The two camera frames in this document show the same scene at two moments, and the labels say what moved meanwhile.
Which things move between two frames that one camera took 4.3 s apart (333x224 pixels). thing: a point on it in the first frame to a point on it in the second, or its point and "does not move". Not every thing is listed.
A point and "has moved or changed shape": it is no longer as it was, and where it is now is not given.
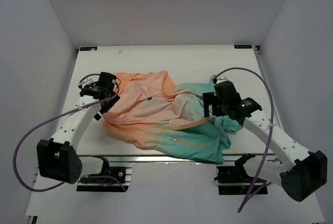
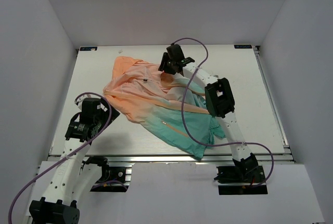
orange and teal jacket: x=154 y=114 has moved or changed shape
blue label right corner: x=243 y=46 does not move
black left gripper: x=106 y=108 to x=106 y=113
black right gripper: x=209 y=99 to x=164 y=66
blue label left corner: x=88 y=48 does not move
